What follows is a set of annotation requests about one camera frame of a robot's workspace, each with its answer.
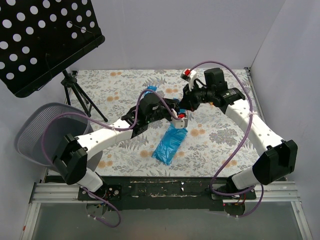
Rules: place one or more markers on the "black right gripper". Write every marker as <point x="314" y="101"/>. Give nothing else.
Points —
<point x="188" y="97"/>

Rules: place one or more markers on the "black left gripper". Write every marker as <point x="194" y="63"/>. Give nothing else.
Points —
<point x="169" y="108"/>

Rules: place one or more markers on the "small blue bag piece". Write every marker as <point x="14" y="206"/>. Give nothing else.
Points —
<point x="150" y="89"/>

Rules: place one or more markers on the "blue plastic trash bag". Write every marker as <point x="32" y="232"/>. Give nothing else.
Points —
<point x="169" y="144"/>

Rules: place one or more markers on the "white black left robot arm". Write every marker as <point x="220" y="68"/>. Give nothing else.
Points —
<point x="73" y="152"/>

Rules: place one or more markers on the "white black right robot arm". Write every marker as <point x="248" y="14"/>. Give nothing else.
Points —
<point x="277" y="157"/>

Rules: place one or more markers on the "grey mesh trash bin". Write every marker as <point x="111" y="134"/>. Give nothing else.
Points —
<point x="40" y="133"/>

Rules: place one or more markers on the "floral table mat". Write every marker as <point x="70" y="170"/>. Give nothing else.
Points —
<point x="212" y="140"/>

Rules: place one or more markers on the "black perforated music stand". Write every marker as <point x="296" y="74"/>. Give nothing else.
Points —
<point x="40" y="39"/>

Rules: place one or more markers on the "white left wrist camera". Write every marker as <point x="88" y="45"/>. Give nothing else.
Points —
<point x="181" y="121"/>

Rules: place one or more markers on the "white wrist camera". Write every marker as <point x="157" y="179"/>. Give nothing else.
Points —
<point x="181" y="121"/>
<point x="189" y="76"/>

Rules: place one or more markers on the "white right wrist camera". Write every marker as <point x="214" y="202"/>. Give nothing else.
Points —
<point x="189" y="76"/>

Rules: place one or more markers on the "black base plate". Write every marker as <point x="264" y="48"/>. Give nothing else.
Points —
<point x="167" y="193"/>

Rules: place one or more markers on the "aluminium frame rail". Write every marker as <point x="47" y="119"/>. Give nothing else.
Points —
<point x="49" y="193"/>

